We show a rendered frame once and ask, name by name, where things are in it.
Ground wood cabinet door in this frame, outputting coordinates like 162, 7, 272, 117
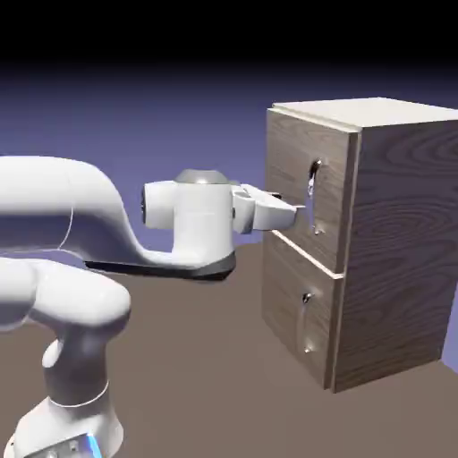
263, 108, 361, 275
259, 231, 345, 390

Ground curved silver door handle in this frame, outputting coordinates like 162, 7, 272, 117
299, 292, 316, 354
306, 158, 326, 236

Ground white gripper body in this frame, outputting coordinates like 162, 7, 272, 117
251, 184, 306, 233

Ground light wood cabinet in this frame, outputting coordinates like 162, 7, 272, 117
259, 96, 458, 394

